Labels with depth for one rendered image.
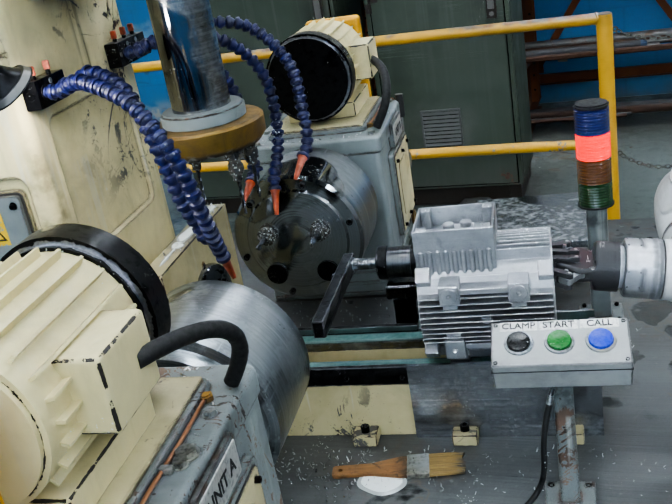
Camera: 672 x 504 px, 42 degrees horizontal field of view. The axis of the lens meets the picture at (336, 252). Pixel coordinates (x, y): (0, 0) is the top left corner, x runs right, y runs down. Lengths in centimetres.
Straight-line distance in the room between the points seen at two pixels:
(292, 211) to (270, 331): 49
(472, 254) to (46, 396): 73
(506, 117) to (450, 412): 310
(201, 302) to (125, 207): 40
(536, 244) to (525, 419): 28
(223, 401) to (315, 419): 55
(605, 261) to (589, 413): 24
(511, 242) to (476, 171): 319
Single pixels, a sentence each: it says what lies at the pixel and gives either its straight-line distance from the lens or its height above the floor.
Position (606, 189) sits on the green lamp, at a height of 106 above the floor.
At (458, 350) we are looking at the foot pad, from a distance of 132.
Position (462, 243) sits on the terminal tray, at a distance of 129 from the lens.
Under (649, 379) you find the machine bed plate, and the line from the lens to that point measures 155.
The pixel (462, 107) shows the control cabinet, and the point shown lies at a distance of 441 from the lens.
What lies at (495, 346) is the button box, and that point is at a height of 106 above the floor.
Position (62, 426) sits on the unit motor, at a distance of 76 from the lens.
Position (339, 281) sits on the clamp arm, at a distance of 145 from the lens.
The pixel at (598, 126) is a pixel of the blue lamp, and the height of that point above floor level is 118.
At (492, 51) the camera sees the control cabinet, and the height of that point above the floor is 78.
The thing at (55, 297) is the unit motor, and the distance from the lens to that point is 81.
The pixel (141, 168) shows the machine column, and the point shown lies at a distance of 157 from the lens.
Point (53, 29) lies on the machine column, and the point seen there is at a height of 150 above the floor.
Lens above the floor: 163
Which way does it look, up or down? 23 degrees down
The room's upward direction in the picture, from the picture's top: 10 degrees counter-clockwise
